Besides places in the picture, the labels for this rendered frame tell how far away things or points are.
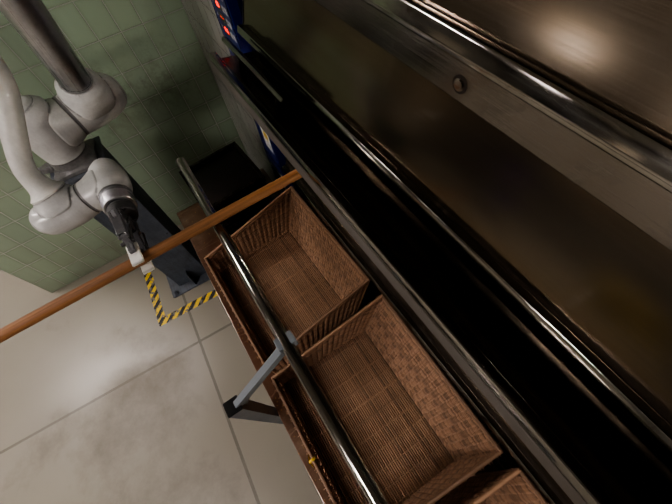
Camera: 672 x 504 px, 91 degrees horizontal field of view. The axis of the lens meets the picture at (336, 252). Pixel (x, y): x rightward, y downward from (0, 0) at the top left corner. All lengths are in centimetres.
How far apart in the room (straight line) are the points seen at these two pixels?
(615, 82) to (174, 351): 220
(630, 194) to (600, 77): 11
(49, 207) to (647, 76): 125
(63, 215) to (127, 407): 136
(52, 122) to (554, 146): 153
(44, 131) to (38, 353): 158
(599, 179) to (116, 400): 232
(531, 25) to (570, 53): 4
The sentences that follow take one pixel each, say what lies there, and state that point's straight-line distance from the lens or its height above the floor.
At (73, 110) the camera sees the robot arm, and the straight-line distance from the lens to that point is 162.
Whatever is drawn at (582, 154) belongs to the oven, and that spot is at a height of 166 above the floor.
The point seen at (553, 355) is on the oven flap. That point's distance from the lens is 59.
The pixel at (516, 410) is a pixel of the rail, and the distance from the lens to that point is 51.
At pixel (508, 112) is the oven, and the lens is 44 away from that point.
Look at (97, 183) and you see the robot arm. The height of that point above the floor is 124.
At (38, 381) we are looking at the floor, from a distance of 273.
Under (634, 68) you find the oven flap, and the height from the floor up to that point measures 175.
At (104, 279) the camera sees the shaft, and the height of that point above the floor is 120.
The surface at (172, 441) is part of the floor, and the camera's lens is 217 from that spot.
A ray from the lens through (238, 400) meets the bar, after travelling 101.
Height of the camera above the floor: 191
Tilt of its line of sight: 61 degrees down
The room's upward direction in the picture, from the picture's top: 10 degrees counter-clockwise
